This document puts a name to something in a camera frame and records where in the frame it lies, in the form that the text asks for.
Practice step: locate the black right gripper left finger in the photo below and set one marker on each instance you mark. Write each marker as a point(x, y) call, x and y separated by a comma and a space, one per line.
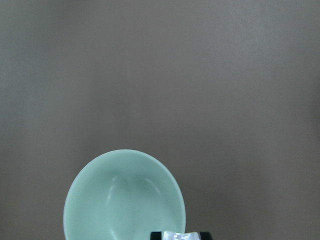
point(156, 235)

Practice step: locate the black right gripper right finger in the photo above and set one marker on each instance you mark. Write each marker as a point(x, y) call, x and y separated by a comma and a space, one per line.
point(205, 235)

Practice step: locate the clear ice cube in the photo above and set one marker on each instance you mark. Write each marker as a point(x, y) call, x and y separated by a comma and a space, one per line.
point(170, 235)

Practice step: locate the mint green bowl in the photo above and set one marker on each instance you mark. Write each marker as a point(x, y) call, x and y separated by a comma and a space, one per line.
point(123, 194)

